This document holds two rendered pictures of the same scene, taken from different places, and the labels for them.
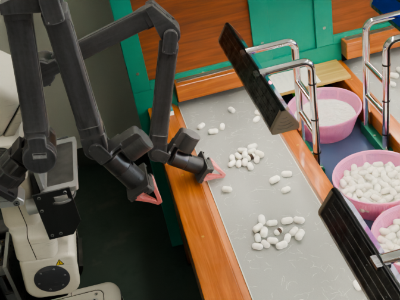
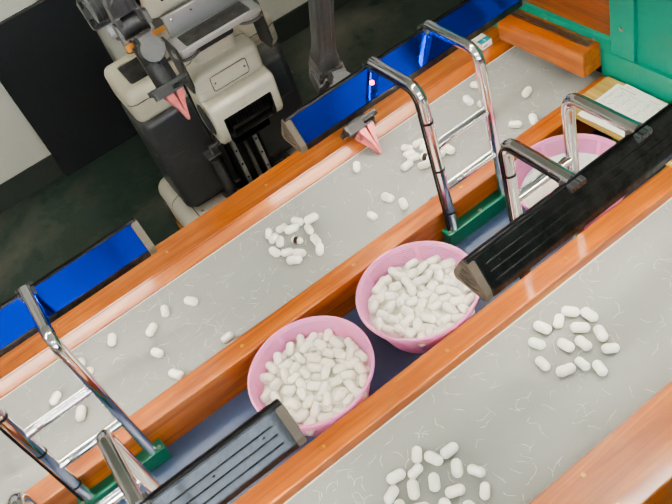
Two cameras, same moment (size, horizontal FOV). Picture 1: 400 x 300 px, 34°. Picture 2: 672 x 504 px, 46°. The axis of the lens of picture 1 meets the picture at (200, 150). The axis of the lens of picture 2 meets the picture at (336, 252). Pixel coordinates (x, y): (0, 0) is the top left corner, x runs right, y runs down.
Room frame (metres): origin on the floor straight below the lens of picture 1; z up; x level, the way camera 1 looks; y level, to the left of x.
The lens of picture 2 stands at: (1.18, -1.55, 2.04)
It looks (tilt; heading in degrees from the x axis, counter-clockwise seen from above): 45 degrees down; 78
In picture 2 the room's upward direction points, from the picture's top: 23 degrees counter-clockwise
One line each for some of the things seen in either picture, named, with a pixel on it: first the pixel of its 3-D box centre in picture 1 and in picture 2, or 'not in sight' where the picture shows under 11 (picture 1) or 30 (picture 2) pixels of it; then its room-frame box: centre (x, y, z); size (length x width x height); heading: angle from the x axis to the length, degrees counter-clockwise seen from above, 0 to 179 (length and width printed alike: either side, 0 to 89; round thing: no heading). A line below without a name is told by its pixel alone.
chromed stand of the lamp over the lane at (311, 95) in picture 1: (283, 113); (442, 135); (1.77, -0.29, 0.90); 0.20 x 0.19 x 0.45; 6
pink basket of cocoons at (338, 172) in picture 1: (377, 187); (421, 302); (1.53, -0.51, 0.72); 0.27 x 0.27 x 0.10
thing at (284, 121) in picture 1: (252, 71); (405, 55); (1.77, -0.21, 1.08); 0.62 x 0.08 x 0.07; 6
